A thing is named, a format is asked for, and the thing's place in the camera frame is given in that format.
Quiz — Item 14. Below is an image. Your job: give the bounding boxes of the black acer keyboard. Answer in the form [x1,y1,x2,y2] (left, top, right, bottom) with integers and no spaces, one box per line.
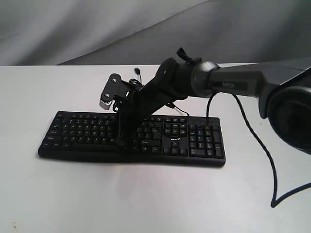
[38,112,226,167]

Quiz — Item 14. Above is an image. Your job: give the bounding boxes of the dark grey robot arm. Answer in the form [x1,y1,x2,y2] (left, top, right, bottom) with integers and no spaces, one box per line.
[116,49,311,153]

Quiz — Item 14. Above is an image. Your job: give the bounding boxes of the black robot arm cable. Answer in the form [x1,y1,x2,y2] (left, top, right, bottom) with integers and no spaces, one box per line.
[206,91,311,208]

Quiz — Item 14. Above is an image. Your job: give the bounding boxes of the black keyboard usb cable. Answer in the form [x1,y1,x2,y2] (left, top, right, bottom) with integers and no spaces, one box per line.
[128,67,190,117]

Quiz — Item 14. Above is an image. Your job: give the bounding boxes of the grey backdrop cloth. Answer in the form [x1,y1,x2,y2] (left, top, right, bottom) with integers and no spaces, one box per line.
[0,0,311,66]

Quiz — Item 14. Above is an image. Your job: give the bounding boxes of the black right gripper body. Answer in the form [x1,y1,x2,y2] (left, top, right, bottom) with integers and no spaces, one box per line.
[113,81,188,121]

